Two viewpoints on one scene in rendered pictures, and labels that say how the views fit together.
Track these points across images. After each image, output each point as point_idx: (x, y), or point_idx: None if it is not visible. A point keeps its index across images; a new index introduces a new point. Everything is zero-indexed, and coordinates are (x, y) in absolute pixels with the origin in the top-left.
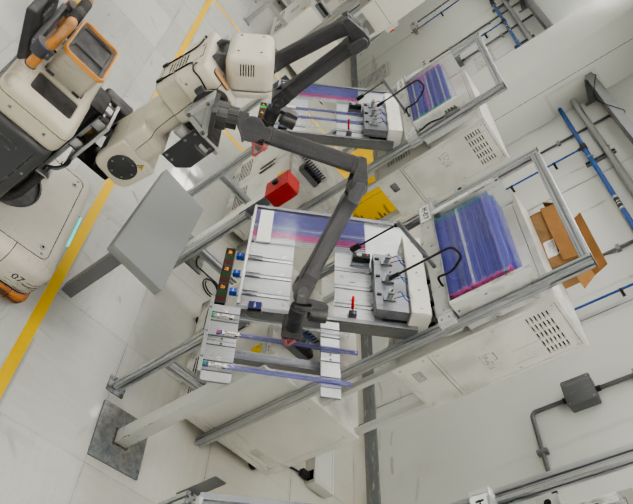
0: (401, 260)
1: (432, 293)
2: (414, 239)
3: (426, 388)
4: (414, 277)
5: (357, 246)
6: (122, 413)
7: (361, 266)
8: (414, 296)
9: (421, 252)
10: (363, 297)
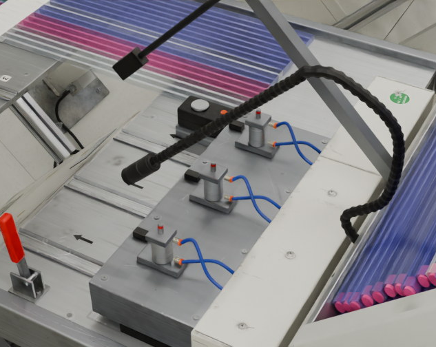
0: (308, 144)
1: (328, 279)
2: (308, 57)
3: None
4: (310, 208)
5: (130, 58)
6: None
7: (205, 146)
8: (253, 273)
9: (339, 115)
10: (126, 237)
